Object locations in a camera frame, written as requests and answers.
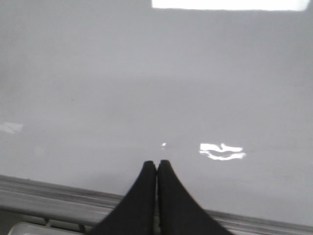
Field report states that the white plastic tray unit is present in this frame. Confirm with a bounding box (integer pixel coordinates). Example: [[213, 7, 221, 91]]
[[0, 211, 91, 235]]

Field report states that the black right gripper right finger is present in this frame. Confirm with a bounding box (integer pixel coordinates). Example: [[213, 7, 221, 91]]
[[157, 160, 232, 235]]

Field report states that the white whiteboard with aluminium frame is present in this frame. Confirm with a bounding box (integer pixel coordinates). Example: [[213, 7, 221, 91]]
[[0, 0, 313, 226]]

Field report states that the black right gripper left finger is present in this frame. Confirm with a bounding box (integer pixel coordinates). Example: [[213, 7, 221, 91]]
[[88, 161, 157, 235]]

